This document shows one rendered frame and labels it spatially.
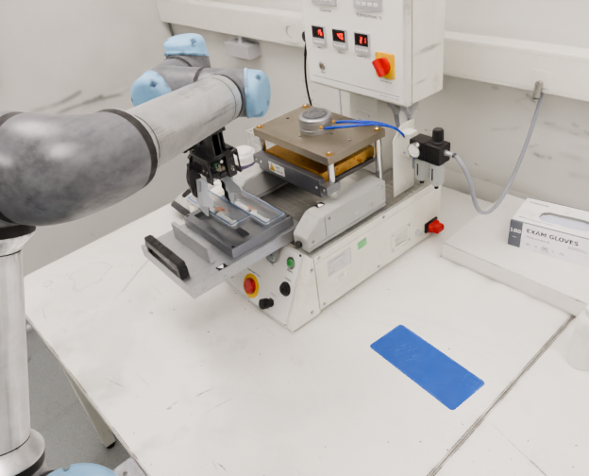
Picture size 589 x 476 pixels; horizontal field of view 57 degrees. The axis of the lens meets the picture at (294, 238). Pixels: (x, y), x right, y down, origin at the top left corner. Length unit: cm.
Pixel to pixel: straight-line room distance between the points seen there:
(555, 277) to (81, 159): 107
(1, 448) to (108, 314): 77
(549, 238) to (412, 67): 51
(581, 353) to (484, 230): 44
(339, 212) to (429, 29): 43
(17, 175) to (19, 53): 192
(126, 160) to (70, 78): 198
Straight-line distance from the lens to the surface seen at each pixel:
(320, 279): 124
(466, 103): 163
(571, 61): 141
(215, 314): 136
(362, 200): 125
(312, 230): 117
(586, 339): 117
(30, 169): 57
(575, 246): 138
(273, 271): 128
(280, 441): 109
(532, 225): 139
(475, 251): 141
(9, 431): 74
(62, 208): 58
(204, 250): 114
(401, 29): 122
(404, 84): 125
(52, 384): 251
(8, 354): 70
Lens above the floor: 164
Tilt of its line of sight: 35 degrees down
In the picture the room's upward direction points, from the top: 9 degrees counter-clockwise
